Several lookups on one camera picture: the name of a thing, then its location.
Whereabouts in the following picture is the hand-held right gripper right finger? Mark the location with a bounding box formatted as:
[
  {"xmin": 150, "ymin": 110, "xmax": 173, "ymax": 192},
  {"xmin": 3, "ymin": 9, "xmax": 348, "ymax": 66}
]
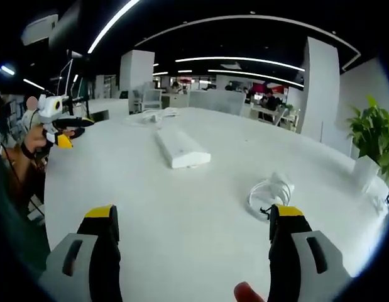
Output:
[{"xmin": 268, "ymin": 203, "xmax": 352, "ymax": 302}]

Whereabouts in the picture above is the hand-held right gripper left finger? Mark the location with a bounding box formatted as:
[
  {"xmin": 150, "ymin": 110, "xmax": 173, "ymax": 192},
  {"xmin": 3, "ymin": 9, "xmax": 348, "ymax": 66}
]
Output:
[{"xmin": 38, "ymin": 204, "xmax": 123, "ymax": 302}]

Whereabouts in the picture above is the white charger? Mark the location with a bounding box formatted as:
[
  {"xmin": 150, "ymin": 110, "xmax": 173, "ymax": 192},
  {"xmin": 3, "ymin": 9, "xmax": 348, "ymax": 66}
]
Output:
[{"xmin": 269, "ymin": 171, "xmax": 296, "ymax": 198}]

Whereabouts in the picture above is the white power strip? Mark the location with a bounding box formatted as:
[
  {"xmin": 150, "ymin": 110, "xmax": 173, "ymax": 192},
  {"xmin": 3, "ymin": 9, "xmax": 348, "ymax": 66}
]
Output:
[{"xmin": 155, "ymin": 129, "xmax": 212, "ymax": 170}]

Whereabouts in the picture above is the white desk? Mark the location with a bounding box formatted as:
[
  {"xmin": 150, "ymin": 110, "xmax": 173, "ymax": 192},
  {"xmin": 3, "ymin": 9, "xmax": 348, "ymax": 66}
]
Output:
[{"xmin": 43, "ymin": 106, "xmax": 389, "ymax": 302}]

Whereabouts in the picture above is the long ceiling light strip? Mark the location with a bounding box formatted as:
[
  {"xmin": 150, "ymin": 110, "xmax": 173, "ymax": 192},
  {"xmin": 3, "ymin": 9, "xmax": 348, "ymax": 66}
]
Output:
[{"xmin": 87, "ymin": 0, "xmax": 141, "ymax": 54}]

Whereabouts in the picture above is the grey desk partition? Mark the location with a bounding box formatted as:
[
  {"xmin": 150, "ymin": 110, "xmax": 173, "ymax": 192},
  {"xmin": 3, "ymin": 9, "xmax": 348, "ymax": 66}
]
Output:
[{"xmin": 187, "ymin": 90, "xmax": 247, "ymax": 116}]

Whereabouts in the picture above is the person's left hand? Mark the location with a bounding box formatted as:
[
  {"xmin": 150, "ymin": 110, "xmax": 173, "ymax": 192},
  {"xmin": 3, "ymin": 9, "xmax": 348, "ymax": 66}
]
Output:
[{"xmin": 20, "ymin": 124, "xmax": 50, "ymax": 158}]

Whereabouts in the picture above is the person's right hand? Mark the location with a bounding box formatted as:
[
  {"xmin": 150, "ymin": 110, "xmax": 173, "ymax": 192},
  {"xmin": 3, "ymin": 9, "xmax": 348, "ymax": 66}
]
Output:
[{"xmin": 234, "ymin": 282, "xmax": 268, "ymax": 302}]

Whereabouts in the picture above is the white metal stand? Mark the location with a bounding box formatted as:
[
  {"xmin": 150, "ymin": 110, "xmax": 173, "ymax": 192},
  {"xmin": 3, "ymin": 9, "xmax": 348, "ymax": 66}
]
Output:
[{"xmin": 58, "ymin": 58, "xmax": 76, "ymax": 106}]

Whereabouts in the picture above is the black wristband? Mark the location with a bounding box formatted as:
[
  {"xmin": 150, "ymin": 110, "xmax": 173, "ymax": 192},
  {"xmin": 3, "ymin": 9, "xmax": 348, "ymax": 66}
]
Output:
[{"xmin": 19, "ymin": 141, "xmax": 36, "ymax": 160}]

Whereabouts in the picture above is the grey office chair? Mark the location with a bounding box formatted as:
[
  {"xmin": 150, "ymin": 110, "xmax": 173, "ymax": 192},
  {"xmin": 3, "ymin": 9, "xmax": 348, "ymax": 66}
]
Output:
[{"xmin": 141, "ymin": 89, "xmax": 164, "ymax": 111}]

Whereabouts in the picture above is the white ceiling air unit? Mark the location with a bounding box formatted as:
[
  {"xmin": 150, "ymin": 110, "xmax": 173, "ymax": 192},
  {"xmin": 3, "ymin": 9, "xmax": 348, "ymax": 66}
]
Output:
[{"xmin": 20, "ymin": 14, "xmax": 59, "ymax": 45}]

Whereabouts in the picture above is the person's dark green clothing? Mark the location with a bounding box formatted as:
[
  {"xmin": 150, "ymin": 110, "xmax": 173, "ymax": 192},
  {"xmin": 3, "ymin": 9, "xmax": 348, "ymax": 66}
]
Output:
[{"xmin": 0, "ymin": 154, "xmax": 52, "ymax": 293}]

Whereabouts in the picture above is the white packet with black print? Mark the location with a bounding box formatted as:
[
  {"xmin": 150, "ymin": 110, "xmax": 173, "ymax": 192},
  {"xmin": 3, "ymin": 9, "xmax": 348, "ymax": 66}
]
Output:
[{"xmin": 366, "ymin": 184, "xmax": 389, "ymax": 216}]

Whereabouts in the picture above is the white plant pot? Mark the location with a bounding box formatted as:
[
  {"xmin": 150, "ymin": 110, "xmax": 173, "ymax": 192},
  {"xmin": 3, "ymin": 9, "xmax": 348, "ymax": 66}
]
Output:
[{"xmin": 351, "ymin": 155, "xmax": 381, "ymax": 193}]

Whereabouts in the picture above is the green potted plant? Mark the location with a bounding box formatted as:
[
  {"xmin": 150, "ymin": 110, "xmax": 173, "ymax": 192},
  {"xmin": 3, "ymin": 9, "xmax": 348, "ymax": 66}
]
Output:
[{"xmin": 347, "ymin": 95, "xmax": 389, "ymax": 182}]

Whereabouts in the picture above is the thin black cable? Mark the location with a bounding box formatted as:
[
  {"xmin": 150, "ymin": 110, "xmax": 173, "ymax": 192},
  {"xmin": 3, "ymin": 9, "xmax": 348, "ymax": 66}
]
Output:
[{"xmin": 0, "ymin": 140, "xmax": 25, "ymax": 193}]

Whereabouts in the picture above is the white coiled charger cable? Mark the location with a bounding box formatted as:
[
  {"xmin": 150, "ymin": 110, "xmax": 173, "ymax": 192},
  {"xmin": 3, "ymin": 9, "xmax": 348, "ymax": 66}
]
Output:
[{"xmin": 246, "ymin": 178, "xmax": 293, "ymax": 223}]

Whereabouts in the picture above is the white power strip cable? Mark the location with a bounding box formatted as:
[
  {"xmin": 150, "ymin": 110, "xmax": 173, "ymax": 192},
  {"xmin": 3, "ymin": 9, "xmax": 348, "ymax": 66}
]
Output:
[{"xmin": 124, "ymin": 106, "xmax": 182, "ymax": 129}]

